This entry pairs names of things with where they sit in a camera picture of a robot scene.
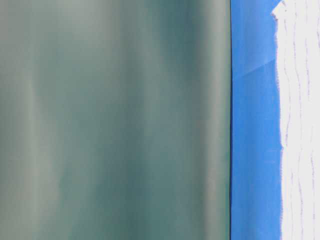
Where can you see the white blue-striped towel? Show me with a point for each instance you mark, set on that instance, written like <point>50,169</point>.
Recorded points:
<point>298,75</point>

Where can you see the grey-green blurred foreground panel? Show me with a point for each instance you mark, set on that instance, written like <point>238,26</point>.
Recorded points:
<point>114,119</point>

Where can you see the blue table cloth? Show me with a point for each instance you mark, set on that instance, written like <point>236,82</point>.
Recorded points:
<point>255,187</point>

